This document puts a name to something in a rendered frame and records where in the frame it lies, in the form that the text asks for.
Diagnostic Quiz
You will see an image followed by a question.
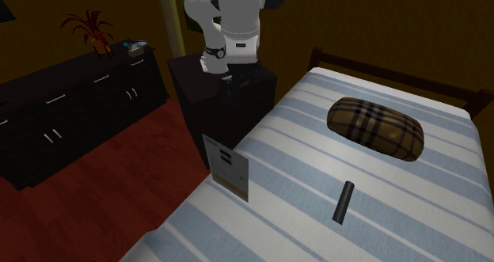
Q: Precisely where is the dark sideboard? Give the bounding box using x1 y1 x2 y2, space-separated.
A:
0 43 170 192

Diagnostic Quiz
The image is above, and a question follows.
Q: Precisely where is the brown plaid pillow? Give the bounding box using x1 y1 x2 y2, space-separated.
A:
326 96 425 162

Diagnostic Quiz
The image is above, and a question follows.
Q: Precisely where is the black cylinder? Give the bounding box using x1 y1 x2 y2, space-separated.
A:
332 180 355 226

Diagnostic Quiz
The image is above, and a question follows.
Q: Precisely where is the dark robot stand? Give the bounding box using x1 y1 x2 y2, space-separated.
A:
166 52 279 170

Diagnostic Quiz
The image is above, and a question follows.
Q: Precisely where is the pale upright pole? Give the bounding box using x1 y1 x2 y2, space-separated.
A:
155 0 188 59

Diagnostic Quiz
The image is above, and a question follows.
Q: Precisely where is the red potted plant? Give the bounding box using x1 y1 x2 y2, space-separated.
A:
59 9 116 60

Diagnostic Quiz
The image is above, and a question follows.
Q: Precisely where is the blue white striped bed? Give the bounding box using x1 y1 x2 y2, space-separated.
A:
118 47 494 262

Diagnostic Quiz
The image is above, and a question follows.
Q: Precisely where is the grey flat box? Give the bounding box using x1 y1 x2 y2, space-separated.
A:
201 133 250 203

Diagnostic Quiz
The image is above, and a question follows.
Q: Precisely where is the blue tissue box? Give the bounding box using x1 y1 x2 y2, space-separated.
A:
123 39 149 59

